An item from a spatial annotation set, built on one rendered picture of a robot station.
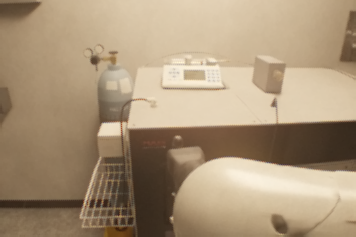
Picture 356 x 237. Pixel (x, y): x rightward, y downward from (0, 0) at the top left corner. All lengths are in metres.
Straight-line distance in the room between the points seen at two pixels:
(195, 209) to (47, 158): 2.14
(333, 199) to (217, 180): 0.08
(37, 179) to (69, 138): 0.55
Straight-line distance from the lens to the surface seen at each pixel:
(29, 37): 1.96
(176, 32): 1.77
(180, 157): 0.50
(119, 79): 1.48
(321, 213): 0.20
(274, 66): 1.02
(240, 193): 0.20
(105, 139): 1.08
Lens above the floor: 1.77
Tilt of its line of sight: 22 degrees down
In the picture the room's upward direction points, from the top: 1 degrees clockwise
